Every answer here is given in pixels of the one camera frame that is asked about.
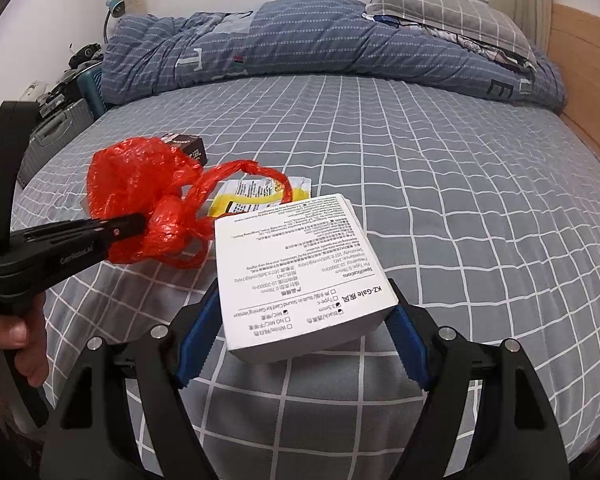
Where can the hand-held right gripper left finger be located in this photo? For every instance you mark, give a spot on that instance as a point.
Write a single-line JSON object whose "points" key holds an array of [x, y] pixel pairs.
{"points": [[200, 340]]}

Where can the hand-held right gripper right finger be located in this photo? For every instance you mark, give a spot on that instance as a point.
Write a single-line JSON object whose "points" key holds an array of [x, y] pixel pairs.
{"points": [[410, 350]]}

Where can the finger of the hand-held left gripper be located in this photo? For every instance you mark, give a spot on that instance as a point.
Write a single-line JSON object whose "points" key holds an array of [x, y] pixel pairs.
{"points": [[80, 230]]}

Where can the red plastic bag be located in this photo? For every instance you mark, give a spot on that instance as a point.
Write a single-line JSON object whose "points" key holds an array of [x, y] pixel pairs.
{"points": [[130, 175]]}

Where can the white printed cardboard box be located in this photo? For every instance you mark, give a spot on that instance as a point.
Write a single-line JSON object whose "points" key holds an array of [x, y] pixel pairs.
{"points": [[300, 280]]}

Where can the person's left hand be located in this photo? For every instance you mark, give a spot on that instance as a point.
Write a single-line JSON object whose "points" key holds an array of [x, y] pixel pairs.
{"points": [[10, 332]]}

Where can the grey suitcase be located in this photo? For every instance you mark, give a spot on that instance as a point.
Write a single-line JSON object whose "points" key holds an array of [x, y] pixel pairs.
{"points": [[55, 130]]}

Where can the small black box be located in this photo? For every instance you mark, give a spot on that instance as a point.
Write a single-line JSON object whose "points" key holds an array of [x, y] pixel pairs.
{"points": [[190, 147]]}

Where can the teal suitcase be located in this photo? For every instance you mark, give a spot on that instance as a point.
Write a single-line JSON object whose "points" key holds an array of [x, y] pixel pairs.
{"points": [[92, 92]]}

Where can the yellow and white packet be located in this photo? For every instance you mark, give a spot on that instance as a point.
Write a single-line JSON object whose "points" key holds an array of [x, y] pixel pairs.
{"points": [[250, 195]]}

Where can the grey checked bed sheet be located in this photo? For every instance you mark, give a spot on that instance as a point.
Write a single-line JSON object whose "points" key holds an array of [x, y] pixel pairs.
{"points": [[430, 185]]}

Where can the black bag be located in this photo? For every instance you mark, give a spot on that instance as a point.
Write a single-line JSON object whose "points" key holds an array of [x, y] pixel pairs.
{"points": [[86, 56]]}

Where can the blue desk lamp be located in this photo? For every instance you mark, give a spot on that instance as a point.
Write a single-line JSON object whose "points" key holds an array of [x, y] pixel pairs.
{"points": [[115, 6]]}

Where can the blue quilt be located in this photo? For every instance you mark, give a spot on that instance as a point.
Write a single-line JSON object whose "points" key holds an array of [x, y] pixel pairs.
{"points": [[305, 45]]}

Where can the grey checked pillow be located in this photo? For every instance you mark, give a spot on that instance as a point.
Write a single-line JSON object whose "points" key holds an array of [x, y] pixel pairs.
{"points": [[430, 5]]}

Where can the wooden bed frame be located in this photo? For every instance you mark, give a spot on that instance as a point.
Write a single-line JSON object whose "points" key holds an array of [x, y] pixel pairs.
{"points": [[590, 85]]}

